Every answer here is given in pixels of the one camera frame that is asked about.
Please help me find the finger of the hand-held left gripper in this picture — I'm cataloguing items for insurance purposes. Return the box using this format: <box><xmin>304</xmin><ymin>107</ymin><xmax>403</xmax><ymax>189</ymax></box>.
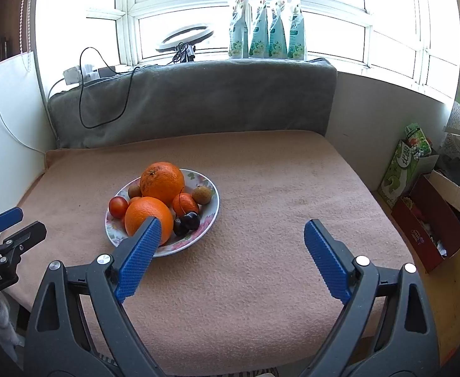
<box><xmin>0</xmin><ymin>206</ymin><xmax>24</xmax><ymax>240</ymax></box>
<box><xmin>0</xmin><ymin>221</ymin><xmax>47</xmax><ymax>262</ymax></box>

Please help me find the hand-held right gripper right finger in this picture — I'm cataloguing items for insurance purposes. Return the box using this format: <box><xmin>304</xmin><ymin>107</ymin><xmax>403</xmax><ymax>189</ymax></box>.
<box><xmin>300</xmin><ymin>219</ymin><xmax>439</xmax><ymax>377</ymax></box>

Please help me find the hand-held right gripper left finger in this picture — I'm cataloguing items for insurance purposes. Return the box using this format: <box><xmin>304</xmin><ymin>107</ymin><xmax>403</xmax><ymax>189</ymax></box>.
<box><xmin>24</xmin><ymin>216</ymin><xmax>164</xmax><ymax>377</ymax></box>

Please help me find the large smooth orange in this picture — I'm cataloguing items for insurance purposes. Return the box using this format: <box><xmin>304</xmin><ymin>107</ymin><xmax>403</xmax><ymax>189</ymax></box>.
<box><xmin>124</xmin><ymin>196</ymin><xmax>174</xmax><ymax>246</ymax></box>

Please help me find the dark cherry with long stem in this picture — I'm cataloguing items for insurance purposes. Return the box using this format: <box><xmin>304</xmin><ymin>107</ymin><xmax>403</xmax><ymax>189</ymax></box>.
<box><xmin>173</xmin><ymin>192</ymin><xmax>189</xmax><ymax>237</ymax></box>

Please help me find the red cherry tomato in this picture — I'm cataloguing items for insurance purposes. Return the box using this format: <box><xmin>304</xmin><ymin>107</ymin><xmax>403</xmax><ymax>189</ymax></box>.
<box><xmin>108</xmin><ymin>196</ymin><xmax>129</xmax><ymax>219</ymax></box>

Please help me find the small mandarin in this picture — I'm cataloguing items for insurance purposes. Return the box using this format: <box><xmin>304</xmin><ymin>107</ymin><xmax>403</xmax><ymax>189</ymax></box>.
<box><xmin>172</xmin><ymin>192</ymin><xmax>200</xmax><ymax>216</ymax></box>

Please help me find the large spotted orange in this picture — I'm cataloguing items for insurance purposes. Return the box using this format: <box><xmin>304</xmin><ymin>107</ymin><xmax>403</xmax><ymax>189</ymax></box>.
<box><xmin>140</xmin><ymin>162</ymin><xmax>186</xmax><ymax>205</ymax></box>

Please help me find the floral white plate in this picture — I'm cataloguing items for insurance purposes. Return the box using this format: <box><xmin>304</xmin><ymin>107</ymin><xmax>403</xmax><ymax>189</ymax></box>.
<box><xmin>105</xmin><ymin>168</ymin><xmax>220</xmax><ymax>258</ymax></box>

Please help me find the white fluffy garment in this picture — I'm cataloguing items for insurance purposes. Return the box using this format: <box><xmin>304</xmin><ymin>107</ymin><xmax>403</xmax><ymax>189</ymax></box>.
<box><xmin>0</xmin><ymin>292</ymin><xmax>24</xmax><ymax>358</ymax></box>

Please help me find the white side panel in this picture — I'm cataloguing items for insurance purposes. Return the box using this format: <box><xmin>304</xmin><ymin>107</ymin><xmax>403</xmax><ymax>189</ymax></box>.
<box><xmin>0</xmin><ymin>49</ymin><xmax>56</xmax><ymax>221</ymax></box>

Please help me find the red cardboard box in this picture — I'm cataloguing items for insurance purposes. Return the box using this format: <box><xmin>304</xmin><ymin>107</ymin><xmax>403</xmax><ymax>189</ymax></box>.
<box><xmin>391</xmin><ymin>170</ymin><xmax>460</xmax><ymax>273</ymax></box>

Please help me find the green carton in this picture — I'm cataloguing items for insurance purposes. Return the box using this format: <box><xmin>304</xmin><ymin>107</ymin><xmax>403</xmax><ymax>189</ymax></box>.
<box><xmin>378</xmin><ymin>123</ymin><xmax>439</xmax><ymax>209</ymax></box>

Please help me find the white power adapter box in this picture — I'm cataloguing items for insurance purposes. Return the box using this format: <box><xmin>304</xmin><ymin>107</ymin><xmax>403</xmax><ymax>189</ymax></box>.
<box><xmin>63</xmin><ymin>66</ymin><xmax>84</xmax><ymax>86</ymax></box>

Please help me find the grey blanket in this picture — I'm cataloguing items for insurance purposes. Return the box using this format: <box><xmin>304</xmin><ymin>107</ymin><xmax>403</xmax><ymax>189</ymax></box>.
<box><xmin>48</xmin><ymin>58</ymin><xmax>338</xmax><ymax>150</ymax></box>

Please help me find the floral refill pouch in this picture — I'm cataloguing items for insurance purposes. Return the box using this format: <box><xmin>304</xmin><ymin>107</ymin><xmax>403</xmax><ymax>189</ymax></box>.
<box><xmin>228</xmin><ymin>0</ymin><xmax>249</xmax><ymax>59</ymax></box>
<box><xmin>268</xmin><ymin>0</ymin><xmax>289</xmax><ymax>60</ymax></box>
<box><xmin>287</xmin><ymin>0</ymin><xmax>307</xmax><ymax>61</ymax></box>
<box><xmin>247</xmin><ymin>0</ymin><xmax>269</xmax><ymax>59</ymax></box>

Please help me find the black cable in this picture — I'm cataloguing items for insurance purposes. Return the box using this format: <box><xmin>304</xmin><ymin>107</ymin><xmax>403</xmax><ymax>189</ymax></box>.
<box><xmin>79</xmin><ymin>46</ymin><xmax>142</xmax><ymax>129</ymax></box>

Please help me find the white bead chain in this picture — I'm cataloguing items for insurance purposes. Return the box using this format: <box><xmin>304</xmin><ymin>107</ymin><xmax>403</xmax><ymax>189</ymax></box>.
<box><xmin>20</xmin><ymin>0</ymin><xmax>34</xmax><ymax>71</ymax></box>

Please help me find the white ring light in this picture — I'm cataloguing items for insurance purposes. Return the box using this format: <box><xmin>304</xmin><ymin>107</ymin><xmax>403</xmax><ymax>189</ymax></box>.
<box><xmin>155</xmin><ymin>24</ymin><xmax>216</xmax><ymax>52</ymax></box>

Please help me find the white window frame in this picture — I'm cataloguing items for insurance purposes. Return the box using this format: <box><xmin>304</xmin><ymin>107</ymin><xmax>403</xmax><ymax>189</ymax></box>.
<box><xmin>84</xmin><ymin>0</ymin><xmax>460</xmax><ymax>99</ymax></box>

